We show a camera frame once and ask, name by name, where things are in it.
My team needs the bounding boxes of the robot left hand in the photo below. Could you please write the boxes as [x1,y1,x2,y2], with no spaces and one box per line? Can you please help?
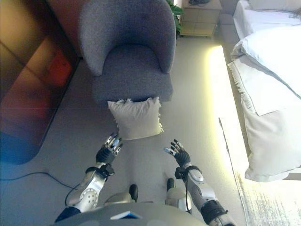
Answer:
[95,131,124,166]

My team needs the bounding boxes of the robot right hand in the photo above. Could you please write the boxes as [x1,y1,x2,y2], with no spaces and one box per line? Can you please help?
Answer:
[164,139,192,169]

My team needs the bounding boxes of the white fringed cushion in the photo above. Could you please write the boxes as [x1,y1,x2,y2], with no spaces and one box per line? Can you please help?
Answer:
[107,96,165,141]

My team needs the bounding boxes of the silver robot right leg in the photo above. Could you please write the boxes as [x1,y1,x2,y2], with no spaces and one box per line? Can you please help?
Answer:
[164,178,191,210]

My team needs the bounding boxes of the silver robot leg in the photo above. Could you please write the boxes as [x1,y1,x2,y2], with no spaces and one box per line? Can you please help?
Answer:
[164,178,191,210]
[104,184,139,206]

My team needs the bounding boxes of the silver robot left leg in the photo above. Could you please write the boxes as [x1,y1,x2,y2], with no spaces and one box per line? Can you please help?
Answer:
[104,184,139,206]

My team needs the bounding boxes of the grey robot torso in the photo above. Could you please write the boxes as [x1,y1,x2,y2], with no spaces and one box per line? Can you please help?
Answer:
[50,202,208,226]

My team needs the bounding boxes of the grey fabric armchair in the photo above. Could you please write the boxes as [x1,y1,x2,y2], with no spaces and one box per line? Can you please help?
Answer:
[79,0,177,108]

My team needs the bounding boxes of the white fringed bedspread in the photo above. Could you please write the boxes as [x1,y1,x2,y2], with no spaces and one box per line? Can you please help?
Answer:
[227,60,301,182]

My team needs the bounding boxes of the pale patterned rug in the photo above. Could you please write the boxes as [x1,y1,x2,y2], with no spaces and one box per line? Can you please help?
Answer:
[232,171,301,226]

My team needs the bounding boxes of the brown wooden cabinet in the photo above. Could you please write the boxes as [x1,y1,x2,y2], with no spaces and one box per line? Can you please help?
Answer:
[0,0,81,165]

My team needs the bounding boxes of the light wooden nightstand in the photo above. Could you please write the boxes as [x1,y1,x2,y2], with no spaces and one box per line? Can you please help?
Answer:
[180,0,223,38]

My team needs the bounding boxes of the white duvet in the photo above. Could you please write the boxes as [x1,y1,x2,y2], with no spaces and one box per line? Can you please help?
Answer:
[230,24,301,99]

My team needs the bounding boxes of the green potted plant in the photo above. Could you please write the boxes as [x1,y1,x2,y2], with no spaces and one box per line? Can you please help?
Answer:
[166,0,185,36]

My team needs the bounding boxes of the grey upholstered headboard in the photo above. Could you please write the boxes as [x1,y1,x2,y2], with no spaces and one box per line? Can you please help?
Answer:
[220,0,238,26]

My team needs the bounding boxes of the white bed mattress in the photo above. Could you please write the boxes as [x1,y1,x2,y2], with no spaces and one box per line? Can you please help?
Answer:
[232,0,301,40]

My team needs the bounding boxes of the white bed pillow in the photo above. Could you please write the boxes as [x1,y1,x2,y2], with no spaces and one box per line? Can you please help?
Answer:
[248,0,301,12]

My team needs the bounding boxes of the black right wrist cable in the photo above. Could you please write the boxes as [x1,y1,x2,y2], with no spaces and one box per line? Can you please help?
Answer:
[184,173,194,214]

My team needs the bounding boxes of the black floor cable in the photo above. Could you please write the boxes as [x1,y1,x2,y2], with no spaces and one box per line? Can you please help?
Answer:
[0,172,80,205]

